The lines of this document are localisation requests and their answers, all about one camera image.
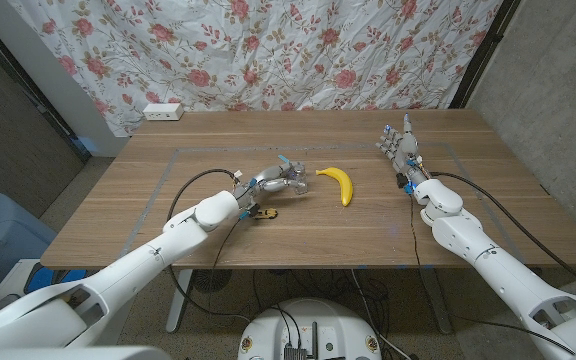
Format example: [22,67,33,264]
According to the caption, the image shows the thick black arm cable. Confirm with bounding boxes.
[430,171,576,301]
[165,168,252,321]

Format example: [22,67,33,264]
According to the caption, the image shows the black backdrop stand pole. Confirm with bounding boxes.
[448,0,522,110]

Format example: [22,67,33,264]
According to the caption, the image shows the white floor cable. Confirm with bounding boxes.
[350,268,412,360]

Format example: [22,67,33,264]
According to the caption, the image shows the yellow banana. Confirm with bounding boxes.
[315,166,354,208]

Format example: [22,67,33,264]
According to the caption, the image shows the white robot torso base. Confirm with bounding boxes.
[237,298,383,360]

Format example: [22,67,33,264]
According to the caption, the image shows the white platform with blue pads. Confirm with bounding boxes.
[0,258,92,321]

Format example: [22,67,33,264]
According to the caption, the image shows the black round floor fan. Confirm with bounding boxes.
[190,268,233,294]

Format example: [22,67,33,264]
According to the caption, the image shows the blue plastic bin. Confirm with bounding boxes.
[0,193,58,291]

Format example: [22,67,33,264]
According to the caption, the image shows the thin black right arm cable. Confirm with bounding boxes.
[408,192,576,357]

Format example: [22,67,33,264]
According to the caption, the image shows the floral rose backdrop cloth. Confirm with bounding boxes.
[7,0,504,139]

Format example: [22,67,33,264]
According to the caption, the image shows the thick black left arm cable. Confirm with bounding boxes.
[165,168,252,321]

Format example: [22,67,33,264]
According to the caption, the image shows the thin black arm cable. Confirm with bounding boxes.
[211,217,243,271]
[408,192,576,357]

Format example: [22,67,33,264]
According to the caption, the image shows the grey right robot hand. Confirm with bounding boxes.
[375,112,423,174]

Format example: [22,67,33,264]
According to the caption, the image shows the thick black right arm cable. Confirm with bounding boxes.
[430,171,576,301]

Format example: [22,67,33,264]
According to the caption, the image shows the white table leg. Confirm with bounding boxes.
[165,268,194,335]
[420,266,454,335]

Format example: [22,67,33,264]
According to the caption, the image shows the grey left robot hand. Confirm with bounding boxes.
[241,162,309,202]

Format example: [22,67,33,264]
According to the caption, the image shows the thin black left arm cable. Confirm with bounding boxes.
[211,217,243,271]

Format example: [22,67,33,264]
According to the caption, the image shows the white power strip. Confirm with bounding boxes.
[142,102,185,122]

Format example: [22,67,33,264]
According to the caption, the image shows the tangled black floor cables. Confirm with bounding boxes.
[252,268,392,326]

